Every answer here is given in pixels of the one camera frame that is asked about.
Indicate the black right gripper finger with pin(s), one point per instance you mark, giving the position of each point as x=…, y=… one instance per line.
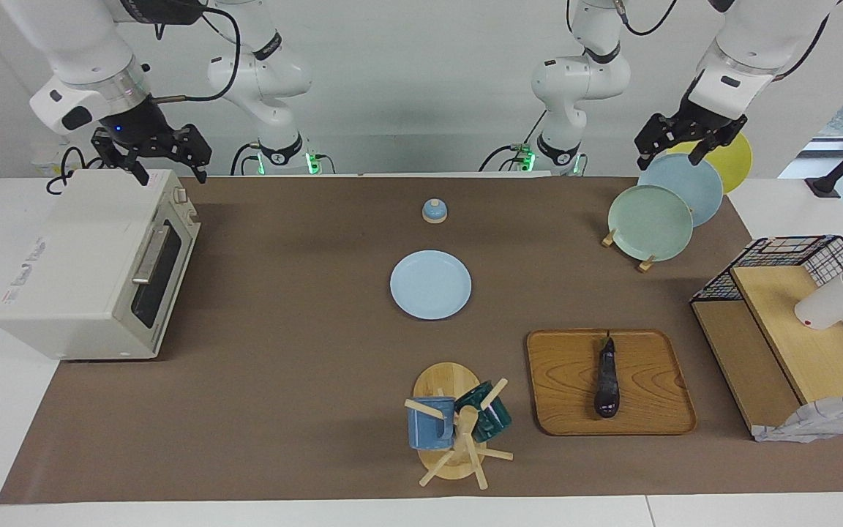
x=200, y=173
x=136, y=173

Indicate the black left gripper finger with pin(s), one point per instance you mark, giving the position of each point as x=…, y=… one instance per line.
x=645, y=161
x=699, y=152

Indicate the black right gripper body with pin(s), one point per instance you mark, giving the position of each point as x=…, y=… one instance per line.
x=140, y=132

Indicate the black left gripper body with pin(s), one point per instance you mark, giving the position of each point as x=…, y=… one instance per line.
x=688, y=124

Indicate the dark purple eggplant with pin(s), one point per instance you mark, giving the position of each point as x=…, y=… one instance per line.
x=607, y=388

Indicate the light blue round plate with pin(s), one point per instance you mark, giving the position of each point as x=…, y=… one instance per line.
x=430, y=285

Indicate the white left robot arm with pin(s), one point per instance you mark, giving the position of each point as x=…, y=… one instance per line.
x=751, y=36

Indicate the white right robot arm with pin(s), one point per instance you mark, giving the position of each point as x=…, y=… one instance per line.
x=70, y=44

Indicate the white toaster oven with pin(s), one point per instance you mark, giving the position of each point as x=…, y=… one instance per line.
x=70, y=256

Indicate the pale blue racked plate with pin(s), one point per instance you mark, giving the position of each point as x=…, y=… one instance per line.
x=696, y=187

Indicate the yellow plate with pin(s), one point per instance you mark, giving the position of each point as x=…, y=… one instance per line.
x=735, y=165

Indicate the pale green plate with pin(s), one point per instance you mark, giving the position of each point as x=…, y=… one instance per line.
x=648, y=223

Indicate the wooden plate rack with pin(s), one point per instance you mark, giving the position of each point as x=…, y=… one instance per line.
x=645, y=265

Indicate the white plastic cup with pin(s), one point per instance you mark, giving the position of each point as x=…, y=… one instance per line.
x=827, y=304

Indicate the wooden stepped shelf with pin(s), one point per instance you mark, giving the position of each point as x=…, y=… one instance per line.
x=802, y=344

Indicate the wooden serving tray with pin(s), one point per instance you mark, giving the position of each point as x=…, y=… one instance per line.
x=560, y=388

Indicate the brown table mat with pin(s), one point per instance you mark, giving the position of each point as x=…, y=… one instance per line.
x=282, y=402

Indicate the grey patterned cloth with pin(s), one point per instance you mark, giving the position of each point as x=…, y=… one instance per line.
x=824, y=417

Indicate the wooden mug tree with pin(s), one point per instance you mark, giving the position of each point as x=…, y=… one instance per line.
x=447, y=380

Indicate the dark green ceramic mug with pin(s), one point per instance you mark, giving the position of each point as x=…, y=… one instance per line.
x=495, y=421

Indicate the blue ceramic mug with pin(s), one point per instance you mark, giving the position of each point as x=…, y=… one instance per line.
x=429, y=428

